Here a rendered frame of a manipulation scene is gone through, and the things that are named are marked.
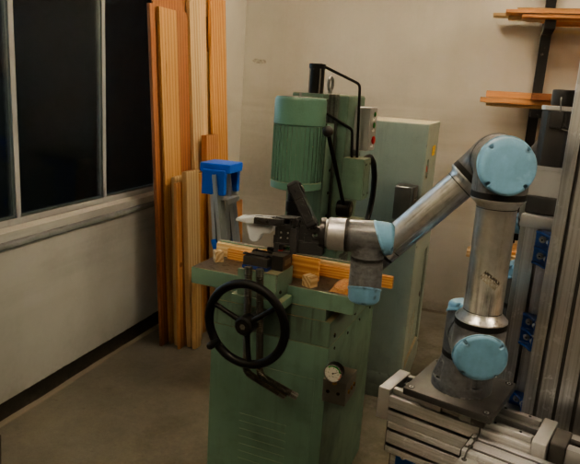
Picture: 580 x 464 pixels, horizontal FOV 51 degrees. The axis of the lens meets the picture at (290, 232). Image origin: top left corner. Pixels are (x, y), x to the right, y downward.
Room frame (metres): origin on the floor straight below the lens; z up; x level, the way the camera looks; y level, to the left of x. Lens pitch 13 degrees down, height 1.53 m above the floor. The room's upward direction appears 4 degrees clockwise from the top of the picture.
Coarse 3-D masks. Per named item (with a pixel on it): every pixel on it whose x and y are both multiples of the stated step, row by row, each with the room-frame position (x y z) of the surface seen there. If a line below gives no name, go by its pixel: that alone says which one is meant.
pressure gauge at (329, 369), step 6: (330, 366) 1.76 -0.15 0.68; (336, 366) 1.75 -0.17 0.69; (342, 366) 1.77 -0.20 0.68; (324, 372) 1.77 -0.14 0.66; (330, 372) 1.76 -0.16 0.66; (336, 372) 1.75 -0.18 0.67; (342, 372) 1.76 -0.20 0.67; (330, 378) 1.76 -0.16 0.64; (336, 378) 1.75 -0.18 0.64; (336, 384) 1.78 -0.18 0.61
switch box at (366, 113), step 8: (360, 112) 2.27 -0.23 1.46; (368, 112) 2.26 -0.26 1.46; (360, 120) 2.27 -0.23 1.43; (368, 120) 2.26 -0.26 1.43; (376, 120) 2.33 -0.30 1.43; (360, 128) 2.27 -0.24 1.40; (368, 128) 2.25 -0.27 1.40; (376, 128) 2.34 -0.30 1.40; (360, 136) 2.26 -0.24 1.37; (368, 136) 2.26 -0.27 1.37; (360, 144) 2.26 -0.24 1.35; (368, 144) 2.26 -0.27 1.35
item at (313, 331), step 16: (224, 304) 1.98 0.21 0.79; (240, 304) 1.96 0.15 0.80; (224, 320) 1.98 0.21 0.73; (272, 320) 1.91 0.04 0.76; (288, 320) 1.89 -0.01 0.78; (304, 320) 1.87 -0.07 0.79; (336, 320) 1.89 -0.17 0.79; (352, 320) 2.07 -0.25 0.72; (304, 336) 1.86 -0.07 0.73; (320, 336) 1.84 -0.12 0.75; (336, 336) 1.90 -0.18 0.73
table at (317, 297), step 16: (192, 272) 2.03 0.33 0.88; (208, 272) 2.00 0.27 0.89; (224, 272) 1.99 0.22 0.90; (288, 288) 1.89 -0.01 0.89; (304, 288) 1.87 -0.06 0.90; (320, 288) 1.88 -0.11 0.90; (256, 304) 1.83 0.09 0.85; (288, 304) 1.85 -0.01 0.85; (304, 304) 1.87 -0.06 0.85; (320, 304) 1.85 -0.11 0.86; (336, 304) 1.83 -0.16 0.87; (352, 304) 1.81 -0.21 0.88
